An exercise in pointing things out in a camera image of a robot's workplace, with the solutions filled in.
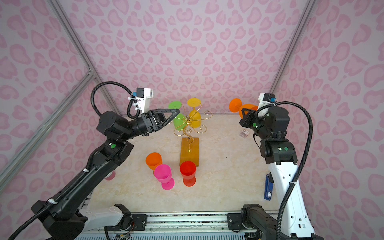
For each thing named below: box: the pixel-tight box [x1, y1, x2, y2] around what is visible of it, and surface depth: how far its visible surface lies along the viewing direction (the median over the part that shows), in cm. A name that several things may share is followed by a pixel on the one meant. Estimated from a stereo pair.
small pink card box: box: [239, 129, 250, 138], surface depth 109 cm
